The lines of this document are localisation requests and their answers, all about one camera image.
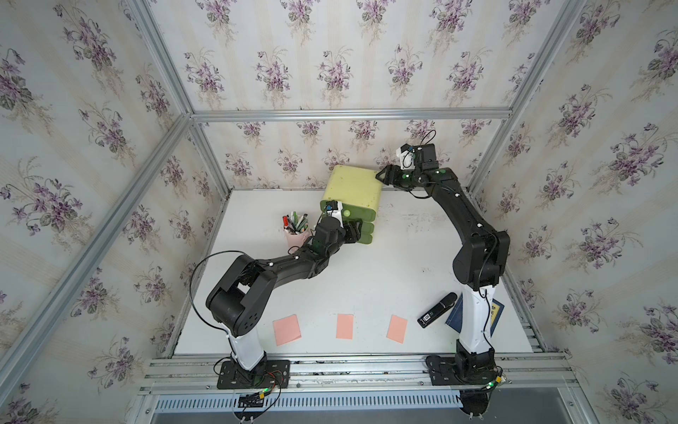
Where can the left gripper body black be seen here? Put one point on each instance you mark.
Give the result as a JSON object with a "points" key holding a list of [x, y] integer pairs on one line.
{"points": [[350, 236]]}

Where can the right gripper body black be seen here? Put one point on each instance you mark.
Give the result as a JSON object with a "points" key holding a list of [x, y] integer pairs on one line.
{"points": [[407, 178]]}

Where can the green drawer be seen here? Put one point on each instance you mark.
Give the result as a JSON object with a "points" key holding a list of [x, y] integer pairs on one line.
{"points": [[350, 211], [366, 239], [364, 228]]}

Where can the green top drawer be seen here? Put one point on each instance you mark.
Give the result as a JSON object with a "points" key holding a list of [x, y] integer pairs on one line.
{"points": [[350, 211]]}

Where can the green bottom drawer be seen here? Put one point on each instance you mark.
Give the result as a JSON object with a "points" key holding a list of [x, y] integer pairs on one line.
{"points": [[366, 239]]}

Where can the yellow green drawer cabinet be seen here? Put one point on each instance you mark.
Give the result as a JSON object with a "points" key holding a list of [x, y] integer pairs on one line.
{"points": [[354, 185]]}

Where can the pink sticky pad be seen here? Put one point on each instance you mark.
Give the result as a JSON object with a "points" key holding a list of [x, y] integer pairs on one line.
{"points": [[345, 326], [286, 330], [397, 329]]}

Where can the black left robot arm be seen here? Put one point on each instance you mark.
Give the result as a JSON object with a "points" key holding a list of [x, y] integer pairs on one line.
{"points": [[240, 297]]}

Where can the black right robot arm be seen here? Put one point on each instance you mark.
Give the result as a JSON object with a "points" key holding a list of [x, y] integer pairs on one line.
{"points": [[480, 262]]}

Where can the pens in cup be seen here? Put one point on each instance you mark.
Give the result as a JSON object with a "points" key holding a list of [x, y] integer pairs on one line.
{"points": [[295, 223]]}

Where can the pink pen cup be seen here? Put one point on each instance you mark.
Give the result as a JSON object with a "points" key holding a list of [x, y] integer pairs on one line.
{"points": [[297, 239]]}

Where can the dark blue notebook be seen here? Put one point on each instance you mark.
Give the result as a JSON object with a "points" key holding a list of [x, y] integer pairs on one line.
{"points": [[455, 319]]}

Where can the small circuit board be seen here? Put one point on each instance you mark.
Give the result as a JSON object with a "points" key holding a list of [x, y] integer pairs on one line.
{"points": [[255, 400]]}

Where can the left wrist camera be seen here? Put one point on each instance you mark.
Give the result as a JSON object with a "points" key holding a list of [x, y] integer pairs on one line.
{"points": [[333, 212]]}

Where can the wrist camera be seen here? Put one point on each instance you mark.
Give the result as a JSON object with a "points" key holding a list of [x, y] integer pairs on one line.
{"points": [[407, 156], [333, 212]]}

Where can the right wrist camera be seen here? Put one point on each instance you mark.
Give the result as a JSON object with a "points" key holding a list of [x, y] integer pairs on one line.
{"points": [[407, 156]]}

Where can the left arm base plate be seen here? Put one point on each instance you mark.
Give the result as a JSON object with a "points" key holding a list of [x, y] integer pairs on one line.
{"points": [[269, 374]]}

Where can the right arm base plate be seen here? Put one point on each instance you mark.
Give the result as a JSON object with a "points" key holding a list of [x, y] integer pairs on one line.
{"points": [[464, 369]]}

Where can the aluminium front rail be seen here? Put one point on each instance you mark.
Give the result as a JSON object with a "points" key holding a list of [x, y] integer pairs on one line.
{"points": [[196, 374]]}

